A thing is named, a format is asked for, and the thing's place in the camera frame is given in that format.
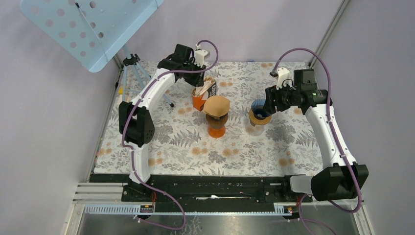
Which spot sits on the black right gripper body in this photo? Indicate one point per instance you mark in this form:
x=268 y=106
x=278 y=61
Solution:
x=284 y=98

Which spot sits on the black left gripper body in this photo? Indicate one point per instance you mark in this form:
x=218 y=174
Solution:
x=192 y=78

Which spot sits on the orange coffee filter box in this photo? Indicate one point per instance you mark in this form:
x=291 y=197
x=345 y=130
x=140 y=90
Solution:
x=201 y=94

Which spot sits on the blue dripper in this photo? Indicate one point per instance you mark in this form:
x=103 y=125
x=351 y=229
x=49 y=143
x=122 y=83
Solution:
x=261 y=108

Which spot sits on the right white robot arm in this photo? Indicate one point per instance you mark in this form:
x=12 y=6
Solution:
x=341 y=177

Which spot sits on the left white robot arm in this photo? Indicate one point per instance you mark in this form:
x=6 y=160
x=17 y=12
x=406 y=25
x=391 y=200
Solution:
x=136 y=125

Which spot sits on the clear glass carafe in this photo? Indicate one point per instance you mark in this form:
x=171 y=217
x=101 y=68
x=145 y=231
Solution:
x=256 y=130

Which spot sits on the floral tablecloth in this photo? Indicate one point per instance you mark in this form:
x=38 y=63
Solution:
x=182 y=145

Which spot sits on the orange glass carafe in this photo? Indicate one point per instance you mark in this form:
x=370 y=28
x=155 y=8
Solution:
x=216 y=132

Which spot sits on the light blue music stand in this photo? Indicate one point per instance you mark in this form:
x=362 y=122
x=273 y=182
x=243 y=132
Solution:
x=93 y=31

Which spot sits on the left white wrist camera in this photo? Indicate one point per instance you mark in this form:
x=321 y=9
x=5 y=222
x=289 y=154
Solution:
x=200 y=55

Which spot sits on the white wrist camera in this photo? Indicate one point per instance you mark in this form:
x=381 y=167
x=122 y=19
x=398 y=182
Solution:
x=280 y=74
x=200 y=55

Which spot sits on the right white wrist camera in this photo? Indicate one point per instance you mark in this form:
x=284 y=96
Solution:
x=280 y=74

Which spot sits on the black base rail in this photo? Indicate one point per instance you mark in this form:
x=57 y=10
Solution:
x=170 y=193

